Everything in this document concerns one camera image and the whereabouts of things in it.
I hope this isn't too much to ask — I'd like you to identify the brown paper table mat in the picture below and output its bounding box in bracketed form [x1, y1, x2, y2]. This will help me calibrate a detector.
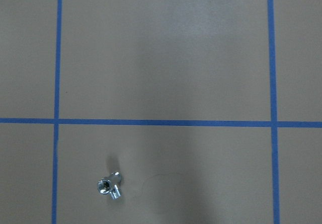
[1, 0, 321, 223]

